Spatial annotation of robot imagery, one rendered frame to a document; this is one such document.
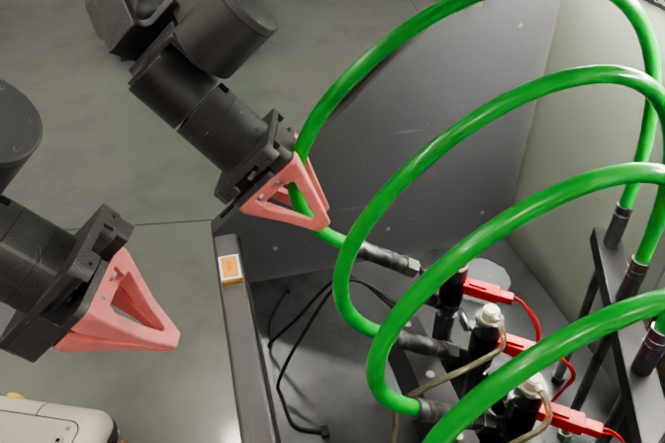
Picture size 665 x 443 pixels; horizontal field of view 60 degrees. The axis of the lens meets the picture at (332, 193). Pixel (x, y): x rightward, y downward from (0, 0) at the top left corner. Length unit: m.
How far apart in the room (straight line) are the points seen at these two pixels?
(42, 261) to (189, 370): 1.60
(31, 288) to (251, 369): 0.42
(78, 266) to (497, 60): 0.70
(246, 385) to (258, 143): 0.36
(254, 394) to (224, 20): 0.46
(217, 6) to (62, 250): 0.20
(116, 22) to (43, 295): 0.23
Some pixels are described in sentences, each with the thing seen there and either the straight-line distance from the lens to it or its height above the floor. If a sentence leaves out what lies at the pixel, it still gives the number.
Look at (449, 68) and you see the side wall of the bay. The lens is 0.89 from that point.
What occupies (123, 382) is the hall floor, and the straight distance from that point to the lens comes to 2.01.
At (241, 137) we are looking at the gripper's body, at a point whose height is 1.31.
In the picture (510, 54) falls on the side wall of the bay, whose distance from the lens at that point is 0.93.
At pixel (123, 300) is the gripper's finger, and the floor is 1.25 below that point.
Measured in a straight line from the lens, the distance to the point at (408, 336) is 0.58.
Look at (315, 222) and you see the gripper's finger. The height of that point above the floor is 1.23.
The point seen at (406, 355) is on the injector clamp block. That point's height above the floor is 0.98.
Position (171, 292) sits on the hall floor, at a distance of 2.22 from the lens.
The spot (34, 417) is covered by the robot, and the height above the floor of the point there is 0.28.
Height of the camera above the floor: 1.57
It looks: 37 degrees down
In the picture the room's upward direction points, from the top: straight up
